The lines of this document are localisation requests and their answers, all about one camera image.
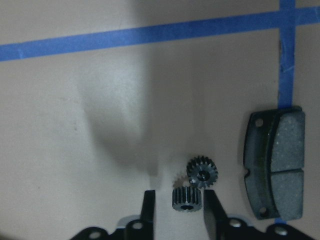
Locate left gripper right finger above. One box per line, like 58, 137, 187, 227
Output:
203, 190, 228, 240

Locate black bearing gear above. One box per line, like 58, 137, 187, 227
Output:
186, 155, 219, 189
172, 186, 202, 213

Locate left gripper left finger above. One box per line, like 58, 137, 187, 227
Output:
140, 190, 156, 240

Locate black brake pad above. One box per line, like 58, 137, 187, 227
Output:
243, 106, 305, 221

